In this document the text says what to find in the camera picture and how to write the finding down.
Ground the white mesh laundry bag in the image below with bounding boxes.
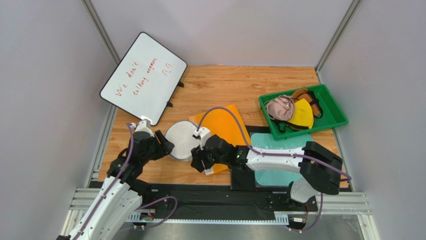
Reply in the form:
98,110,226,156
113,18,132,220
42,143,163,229
165,120,200,162

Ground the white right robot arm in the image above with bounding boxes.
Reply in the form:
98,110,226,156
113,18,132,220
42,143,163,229
190,134,344,203

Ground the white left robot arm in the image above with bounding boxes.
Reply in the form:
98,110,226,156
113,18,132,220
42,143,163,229
57,130,174,240

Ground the pink bra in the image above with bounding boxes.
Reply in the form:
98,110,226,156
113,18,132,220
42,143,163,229
265,94,296,121

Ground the yellow bra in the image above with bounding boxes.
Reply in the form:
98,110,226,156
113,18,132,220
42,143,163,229
288,99,314,131

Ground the brown bra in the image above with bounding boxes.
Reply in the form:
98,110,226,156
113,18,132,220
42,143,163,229
291,88,324,119

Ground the orange plastic folder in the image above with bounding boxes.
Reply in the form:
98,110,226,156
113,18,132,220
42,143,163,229
187,104,254,176

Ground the black mat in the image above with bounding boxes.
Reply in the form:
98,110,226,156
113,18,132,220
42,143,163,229
230,125,290,192

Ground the teal cutting board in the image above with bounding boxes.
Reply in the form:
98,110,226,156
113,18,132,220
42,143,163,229
250,133,314,187

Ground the white whiteboard with red writing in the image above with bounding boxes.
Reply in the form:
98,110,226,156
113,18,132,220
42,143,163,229
99,32,188,126

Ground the green plastic tray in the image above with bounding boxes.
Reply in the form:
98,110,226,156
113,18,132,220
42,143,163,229
259,84,348,141

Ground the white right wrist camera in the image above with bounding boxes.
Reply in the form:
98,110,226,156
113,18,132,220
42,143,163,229
192,127,212,150

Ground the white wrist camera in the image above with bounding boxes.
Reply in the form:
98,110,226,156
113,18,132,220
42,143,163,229
192,127,212,150
129,118,155,137

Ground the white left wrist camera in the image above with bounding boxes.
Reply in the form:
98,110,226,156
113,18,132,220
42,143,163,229
129,118,155,137

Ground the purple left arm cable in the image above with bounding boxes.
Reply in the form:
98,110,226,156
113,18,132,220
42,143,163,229
71,122,178,240

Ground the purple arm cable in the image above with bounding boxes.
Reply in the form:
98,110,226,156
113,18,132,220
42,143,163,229
71,122,178,240
196,106,352,233

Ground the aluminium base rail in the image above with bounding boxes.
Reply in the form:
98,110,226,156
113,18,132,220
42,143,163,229
68,187,372,225

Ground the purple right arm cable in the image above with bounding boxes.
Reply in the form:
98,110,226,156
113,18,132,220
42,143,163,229
196,106,352,233

